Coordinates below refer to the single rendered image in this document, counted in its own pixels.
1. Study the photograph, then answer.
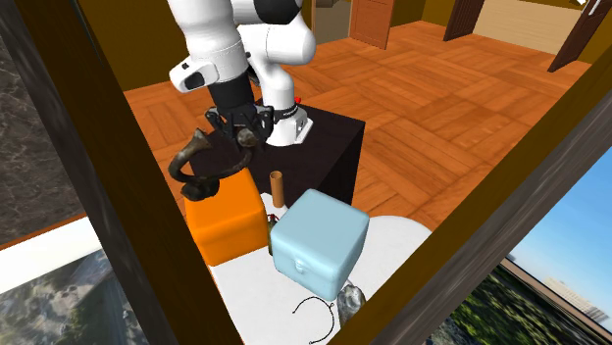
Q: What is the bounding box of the dark curved horn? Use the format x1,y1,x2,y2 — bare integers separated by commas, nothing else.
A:
167,126,262,202

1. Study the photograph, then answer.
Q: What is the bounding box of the brown tube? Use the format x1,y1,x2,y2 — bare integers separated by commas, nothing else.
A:
269,170,286,210

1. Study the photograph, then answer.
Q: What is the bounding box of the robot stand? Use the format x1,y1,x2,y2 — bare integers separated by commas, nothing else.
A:
188,98,367,208

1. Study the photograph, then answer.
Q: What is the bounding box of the orange box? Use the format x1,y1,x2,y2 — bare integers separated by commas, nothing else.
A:
183,167,270,269

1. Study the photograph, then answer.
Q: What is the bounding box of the small dark green bottle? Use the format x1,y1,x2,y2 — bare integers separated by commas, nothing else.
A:
266,213,281,257

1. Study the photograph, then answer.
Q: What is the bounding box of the orange wooden door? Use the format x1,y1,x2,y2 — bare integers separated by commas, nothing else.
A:
348,0,396,51

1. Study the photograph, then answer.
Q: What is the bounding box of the light blue box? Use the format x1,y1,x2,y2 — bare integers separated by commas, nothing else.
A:
269,187,371,303

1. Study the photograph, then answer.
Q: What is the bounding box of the white round table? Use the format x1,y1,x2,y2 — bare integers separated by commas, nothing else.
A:
208,190,434,345

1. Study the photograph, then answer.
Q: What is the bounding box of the grey stone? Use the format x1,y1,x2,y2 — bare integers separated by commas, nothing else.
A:
335,282,368,329

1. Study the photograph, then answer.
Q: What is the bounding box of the dark brown door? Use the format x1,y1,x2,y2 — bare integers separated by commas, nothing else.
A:
546,0,612,74
442,0,486,43

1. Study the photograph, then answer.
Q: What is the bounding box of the brown window frame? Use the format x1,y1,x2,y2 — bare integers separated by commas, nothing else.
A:
0,0,612,345

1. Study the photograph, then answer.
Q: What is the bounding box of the thin black wire hoop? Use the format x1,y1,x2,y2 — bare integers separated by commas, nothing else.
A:
291,295,336,345

